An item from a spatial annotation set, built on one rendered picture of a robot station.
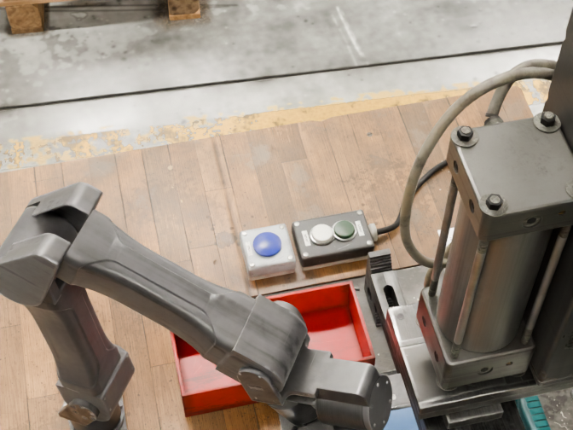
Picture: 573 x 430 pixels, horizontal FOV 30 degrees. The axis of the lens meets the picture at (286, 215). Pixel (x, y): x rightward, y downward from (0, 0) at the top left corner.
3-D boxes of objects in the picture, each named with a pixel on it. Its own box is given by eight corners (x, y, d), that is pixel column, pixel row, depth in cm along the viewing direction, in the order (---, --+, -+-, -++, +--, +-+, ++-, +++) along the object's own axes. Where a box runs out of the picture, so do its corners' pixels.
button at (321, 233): (309, 234, 152) (309, 225, 151) (329, 230, 153) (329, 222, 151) (314, 250, 151) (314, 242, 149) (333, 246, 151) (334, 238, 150)
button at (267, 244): (250, 241, 152) (250, 233, 150) (278, 236, 152) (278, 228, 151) (256, 264, 149) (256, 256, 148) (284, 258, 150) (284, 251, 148)
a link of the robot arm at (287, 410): (349, 380, 112) (324, 357, 106) (335, 432, 110) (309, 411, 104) (291, 372, 115) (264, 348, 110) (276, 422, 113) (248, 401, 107)
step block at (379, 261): (363, 288, 149) (367, 252, 142) (384, 284, 149) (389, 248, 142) (376, 327, 145) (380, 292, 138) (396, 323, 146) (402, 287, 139)
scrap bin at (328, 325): (170, 338, 144) (166, 315, 140) (350, 304, 148) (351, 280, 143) (185, 417, 137) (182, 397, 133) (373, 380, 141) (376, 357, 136)
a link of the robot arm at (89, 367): (139, 380, 130) (69, 213, 105) (115, 427, 127) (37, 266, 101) (95, 366, 132) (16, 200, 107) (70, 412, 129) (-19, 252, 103)
